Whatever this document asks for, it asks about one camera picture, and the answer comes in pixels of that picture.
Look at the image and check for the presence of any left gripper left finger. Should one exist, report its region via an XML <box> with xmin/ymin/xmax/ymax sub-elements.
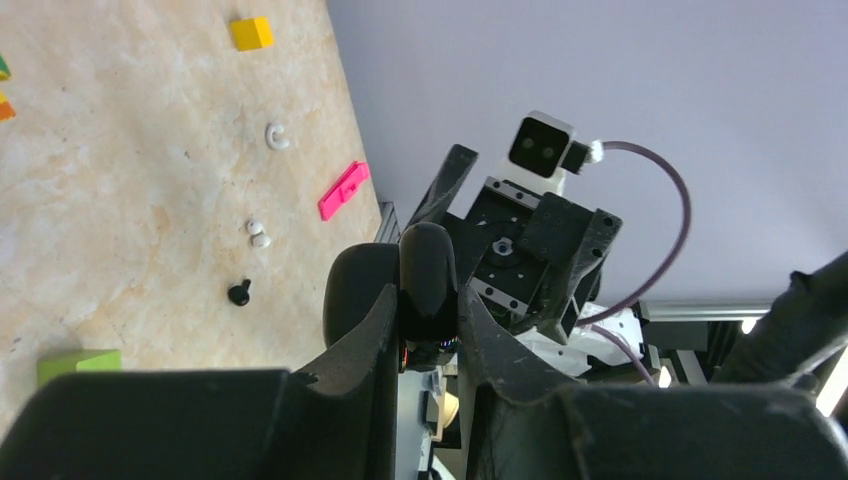
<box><xmin>284</xmin><ymin>285</ymin><xmax>399</xmax><ymax>479</ymax></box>

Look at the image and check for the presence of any aluminium frame rail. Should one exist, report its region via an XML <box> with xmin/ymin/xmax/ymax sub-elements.
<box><xmin>375</xmin><ymin>201</ymin><xmax>772</xmax><ymax>324</ymax></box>

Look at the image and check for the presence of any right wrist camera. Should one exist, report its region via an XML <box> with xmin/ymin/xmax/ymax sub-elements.
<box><xmin>494</xmin><ymin>110</ymin><xmax>603</xmax><ymax>197</ymax></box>

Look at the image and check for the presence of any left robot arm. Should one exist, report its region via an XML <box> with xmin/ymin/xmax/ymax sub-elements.
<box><xmin>266</xmin><ymin>244</ymin><xmax>847</xmax><ymax>479</ymax></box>

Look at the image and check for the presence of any green wooden cube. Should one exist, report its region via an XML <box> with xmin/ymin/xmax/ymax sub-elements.
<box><xmin>36</xmin><ymin>349</ymin><xmax>122</xmax><ymax>387</ymax></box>

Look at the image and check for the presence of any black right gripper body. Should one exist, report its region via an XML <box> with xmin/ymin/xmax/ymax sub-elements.
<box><xmin>457</xmin><ymin>177</ymin><xmax>622</xmax><ymax>345</ymax></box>

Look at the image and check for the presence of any white earbud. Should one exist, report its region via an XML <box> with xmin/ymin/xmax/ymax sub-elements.
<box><xmin>245</xmin><ymin>220</ymin><xmax>272</xmax><ymax>249</ymax></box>

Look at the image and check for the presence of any black earbud charging case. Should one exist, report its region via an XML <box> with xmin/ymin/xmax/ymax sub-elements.
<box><xmin>323</xmin><ymin>222</ymin><xmax>459</xmax><ymax>372</ymax></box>

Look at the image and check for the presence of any black earbud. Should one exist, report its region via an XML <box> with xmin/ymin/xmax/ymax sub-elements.
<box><xmin>227</xmin><ymin>278</ymin><xmax>252</xmax><ymax>307</ymax></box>

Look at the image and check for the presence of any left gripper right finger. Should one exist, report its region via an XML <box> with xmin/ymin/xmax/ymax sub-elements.
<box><xmin>458</xmin><ymin>287</ymin><xmax>577</xmax><ymax>479</ymax></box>

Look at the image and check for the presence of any white c-shaped ear hook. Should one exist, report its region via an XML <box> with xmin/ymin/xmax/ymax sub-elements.
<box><xmin>265</xmin><ymin>123</ymin><xmax>290</xmax><ymax>151</ymax></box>

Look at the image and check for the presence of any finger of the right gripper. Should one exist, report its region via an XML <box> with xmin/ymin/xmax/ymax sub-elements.
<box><xmin>529</xmin><ymin>208</ymin><xmax>621</xmax><ymax>345</ymax></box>
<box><xmin>407</xmin><ymin>144</ymin><xmax>479</xmax><ymax>227</ymax></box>

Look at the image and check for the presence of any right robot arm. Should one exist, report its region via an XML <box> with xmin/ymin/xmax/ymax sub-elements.
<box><xmin>410</xmin><ymin>145</ymin><xmax>643</xmax><ymax>379</ymax></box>

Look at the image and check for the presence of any yellow owl block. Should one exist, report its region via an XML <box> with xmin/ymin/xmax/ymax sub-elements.
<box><xmin>0</xmin><ymin>56</ymin><xmax>16</xmax><ymax>122</ymax></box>

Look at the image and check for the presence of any yellow wooden cube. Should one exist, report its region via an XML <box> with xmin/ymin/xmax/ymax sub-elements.
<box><xmin>229</xmin><ymin>17</ymin><xmax>274</xmax><ymax>52</ymax></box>

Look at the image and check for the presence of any pink plastic clip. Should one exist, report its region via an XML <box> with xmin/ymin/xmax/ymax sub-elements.
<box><xmin>317</xmin><ymin>161</ymin><xmax>370</xmax><ymax>221</ymax></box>

